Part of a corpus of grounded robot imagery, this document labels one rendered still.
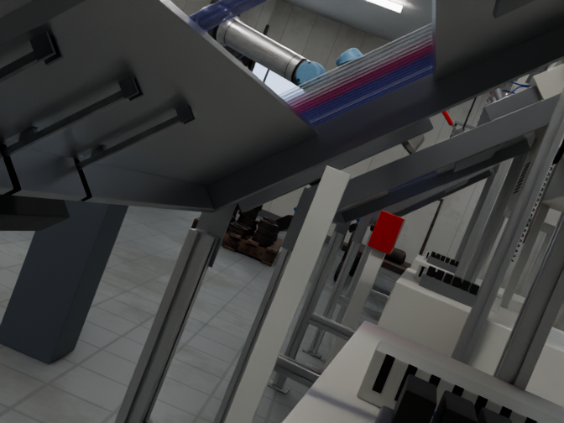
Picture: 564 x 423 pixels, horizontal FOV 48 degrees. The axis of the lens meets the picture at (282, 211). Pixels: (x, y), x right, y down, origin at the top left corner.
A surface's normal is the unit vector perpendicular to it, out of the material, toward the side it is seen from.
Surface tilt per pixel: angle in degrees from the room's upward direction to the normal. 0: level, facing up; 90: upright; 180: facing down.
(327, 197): 90
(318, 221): 90
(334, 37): 90
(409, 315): 90
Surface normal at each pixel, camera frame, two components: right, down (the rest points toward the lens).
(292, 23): -0.09, 0.03
